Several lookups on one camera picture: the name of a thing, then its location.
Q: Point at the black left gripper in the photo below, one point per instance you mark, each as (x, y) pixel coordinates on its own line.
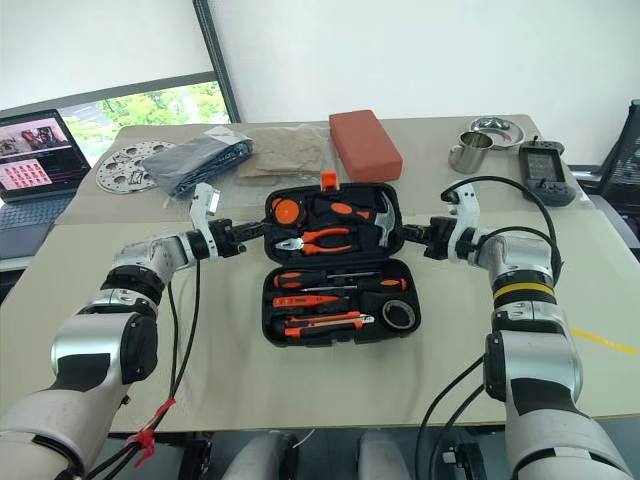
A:
(227, 239)

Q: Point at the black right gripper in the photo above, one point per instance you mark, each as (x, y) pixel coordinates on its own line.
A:
(439, 240)

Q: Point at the black plastic tool case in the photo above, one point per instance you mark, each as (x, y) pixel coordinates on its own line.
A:
(372, 305)

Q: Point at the black electrical tape roll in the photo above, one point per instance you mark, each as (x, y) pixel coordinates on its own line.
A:
(386, 315)

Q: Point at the orange black utility knife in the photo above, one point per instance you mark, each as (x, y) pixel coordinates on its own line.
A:
(320, 322)

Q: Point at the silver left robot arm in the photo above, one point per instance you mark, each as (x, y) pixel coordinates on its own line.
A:
(90, 345)

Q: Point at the orange tape measure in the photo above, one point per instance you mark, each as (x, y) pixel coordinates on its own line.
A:
(285, 211)

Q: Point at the dark blue bagged cloth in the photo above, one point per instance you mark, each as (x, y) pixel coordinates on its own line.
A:
(195, 160)

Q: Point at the stainless steel mug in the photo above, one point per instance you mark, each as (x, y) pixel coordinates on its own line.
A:
(465, 157)

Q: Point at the red brick block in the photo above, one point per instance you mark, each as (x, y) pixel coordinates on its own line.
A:
(367, 145)

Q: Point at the stainless steel bowl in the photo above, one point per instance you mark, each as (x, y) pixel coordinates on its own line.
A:
(509, 135)

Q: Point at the black handheld controller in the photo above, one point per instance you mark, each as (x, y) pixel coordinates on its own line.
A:
(545, 172)

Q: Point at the perforated round metal plate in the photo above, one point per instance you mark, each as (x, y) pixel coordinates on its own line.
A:
(117, 172)

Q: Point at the window pane showing trees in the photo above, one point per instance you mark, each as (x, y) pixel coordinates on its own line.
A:
(150, 107)

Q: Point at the yellow tape strip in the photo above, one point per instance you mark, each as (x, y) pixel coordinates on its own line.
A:
(600, 340)

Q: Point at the grey rounded shape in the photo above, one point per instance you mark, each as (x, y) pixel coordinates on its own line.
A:
(265, 457)
(382, 457)

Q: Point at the black mesh chair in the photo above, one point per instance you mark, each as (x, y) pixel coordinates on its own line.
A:
(625, 160)

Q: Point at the open laptop computer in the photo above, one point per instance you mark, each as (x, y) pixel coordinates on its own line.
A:
(35, 160)

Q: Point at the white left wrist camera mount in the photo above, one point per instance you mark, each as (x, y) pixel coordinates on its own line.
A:
(202, 210)

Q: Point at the dark window frame post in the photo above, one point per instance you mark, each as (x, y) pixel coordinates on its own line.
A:
(217, 60)

